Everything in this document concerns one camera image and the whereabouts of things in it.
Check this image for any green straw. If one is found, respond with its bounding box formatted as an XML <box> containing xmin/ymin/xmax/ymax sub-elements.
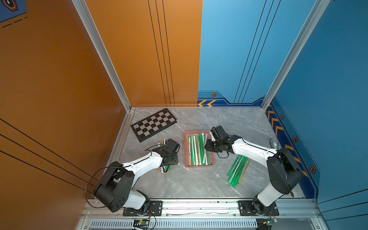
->
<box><xmin>197</xmin><ymin>133</ymin><xmax>209</xmax><ymax>165</ymax></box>
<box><xmin>227</xmin><ymin>155</ymin><xmax>250</xmax><ymax>188</ymax></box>

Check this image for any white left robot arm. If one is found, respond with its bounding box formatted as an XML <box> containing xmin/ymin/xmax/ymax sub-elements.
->
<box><xmin>93</xmin><ymin>139</ymin><xmax>180</xmax><ymax>215</ymax></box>

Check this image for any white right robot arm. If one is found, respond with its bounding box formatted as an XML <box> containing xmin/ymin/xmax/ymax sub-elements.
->
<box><xmin>205</xmin><ymin>126</ymin><xmax>305</xmax><ymax>216</ymax></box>

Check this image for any pink translucent storage box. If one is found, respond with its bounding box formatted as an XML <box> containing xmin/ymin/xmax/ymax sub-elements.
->
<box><xmin>184</xmin><ymin>130</ymin><xmax>215</xmax><ymax>168</ymax></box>

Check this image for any black white chessboard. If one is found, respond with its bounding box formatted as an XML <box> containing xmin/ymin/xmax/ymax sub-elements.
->
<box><xmin>131</xmin><ymin>108</ymin><xmax>177</xmax><ymax>142</ymax></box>

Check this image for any silver grey microphone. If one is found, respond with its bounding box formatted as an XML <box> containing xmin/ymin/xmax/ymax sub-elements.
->
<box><xmin>270</xmin><ymin>139</ymin><xmax>280</xmax><ymax>150</ymax></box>

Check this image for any green circuit board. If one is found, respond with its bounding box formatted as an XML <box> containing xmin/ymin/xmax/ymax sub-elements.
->
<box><xmin>132</xmin><ymin>219</ymin><xmax>150</xmax><ymax>230</ymax></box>
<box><xmin>263</xmin><ymin>218</ymin><xmax>278</xmax><ymax>229</ymax></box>

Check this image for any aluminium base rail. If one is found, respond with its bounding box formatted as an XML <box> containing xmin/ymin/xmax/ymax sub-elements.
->
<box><xmin>76</xmin><ymin>198</ymin><xmax>328</xmax><ymax>230</ymax></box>

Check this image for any left aluminium corner post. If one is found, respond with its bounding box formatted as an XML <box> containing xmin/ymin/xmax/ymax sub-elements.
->
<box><xmin>72</xmin><ymin>0</ymin><xmax>132</xmax><ymax>113</ymax></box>

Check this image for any aluminium corner post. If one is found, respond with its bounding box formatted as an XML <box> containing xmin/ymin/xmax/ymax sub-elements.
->
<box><xmin>261</xmin><ymin>0</ymin><xmax>330</xmax><ymax>111</ymax></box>
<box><xmin>72</xmin><ymin>0</ymin><xmax>132</xmax><ymax>113</ymax></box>

